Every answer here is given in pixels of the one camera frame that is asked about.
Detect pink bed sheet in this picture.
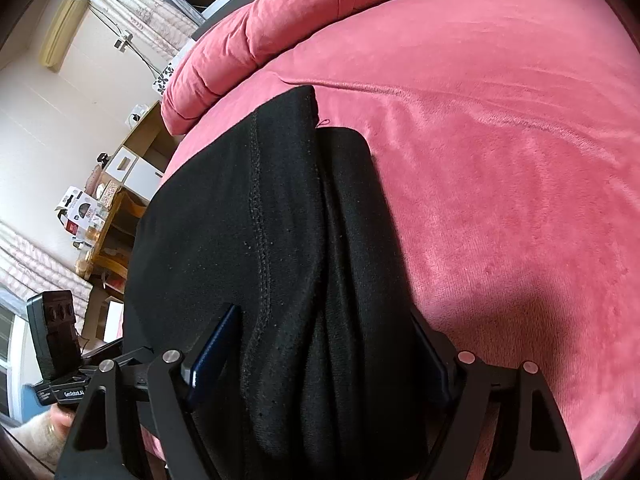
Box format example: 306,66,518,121
168,0,639,476

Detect white wooden cabinet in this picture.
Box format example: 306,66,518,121
105,101,182,204

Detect wall air conditioner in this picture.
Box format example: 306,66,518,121
38,0,90,73

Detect grey white headboard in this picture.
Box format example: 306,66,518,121
152,38,195,96

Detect wooden side table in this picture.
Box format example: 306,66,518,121
75,188,146,300

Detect left hand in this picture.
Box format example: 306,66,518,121
49,404,75,436

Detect pink duvet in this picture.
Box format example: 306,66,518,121
160,0,388,136

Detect white product box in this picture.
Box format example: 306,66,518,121
54,186,108,240

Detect black pants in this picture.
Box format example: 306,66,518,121
124,87,442,479

